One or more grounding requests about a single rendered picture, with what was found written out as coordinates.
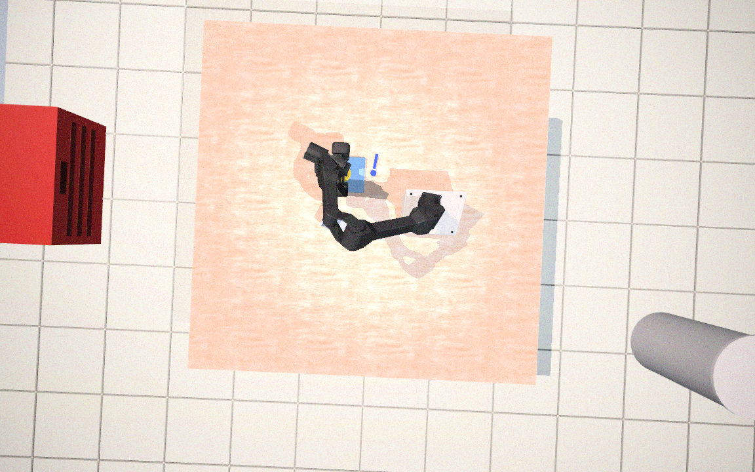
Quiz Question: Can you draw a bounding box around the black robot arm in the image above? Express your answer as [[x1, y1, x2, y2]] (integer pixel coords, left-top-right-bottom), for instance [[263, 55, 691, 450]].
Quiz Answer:
[[303, 142, 445, 251]]

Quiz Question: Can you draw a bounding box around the grey dish rack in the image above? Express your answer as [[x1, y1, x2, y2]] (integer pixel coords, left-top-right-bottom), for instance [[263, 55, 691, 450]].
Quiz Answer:
[[320, 220, 347, 232]]

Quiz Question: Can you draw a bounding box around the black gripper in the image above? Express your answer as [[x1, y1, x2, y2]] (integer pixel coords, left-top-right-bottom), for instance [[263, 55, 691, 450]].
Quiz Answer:
[[332, 142, 350, 197]]

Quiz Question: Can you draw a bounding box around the light blue mat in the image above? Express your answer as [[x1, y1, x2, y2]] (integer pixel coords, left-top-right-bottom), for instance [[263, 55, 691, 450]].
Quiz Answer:
[[346, 157, 366, 193]]

